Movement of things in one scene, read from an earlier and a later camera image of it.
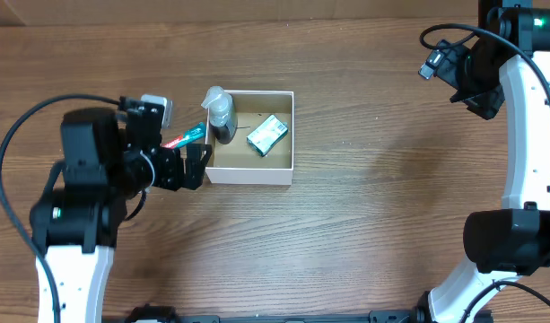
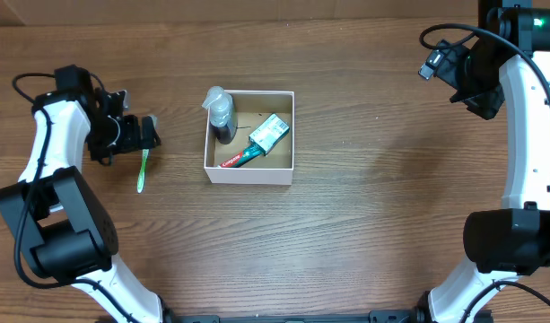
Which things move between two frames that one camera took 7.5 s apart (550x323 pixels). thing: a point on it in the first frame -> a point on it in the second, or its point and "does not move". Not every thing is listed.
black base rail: (410, 315) does not move
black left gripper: (171, 177) -> (132, 139)
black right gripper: (486, 101) does not move
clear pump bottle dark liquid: (222, 114) does not move
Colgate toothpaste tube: (194, 134) -> (242, 158)
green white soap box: (267, 135) does not move
